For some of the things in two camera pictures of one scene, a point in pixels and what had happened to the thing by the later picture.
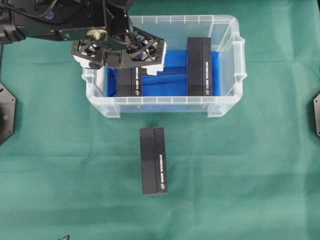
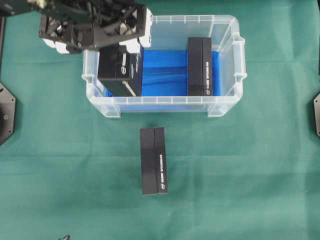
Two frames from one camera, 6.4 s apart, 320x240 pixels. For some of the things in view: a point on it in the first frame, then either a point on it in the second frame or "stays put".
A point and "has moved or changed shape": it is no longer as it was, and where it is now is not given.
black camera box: x=199 y=66 stays put
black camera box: x=153 y=165 stays put
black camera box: x=130 y=82 has moved or changed shape
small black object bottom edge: x=66 y=237 stays put
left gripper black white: x=131 y=48 -> x=87 y=23
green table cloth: x=71 y=170 stays put
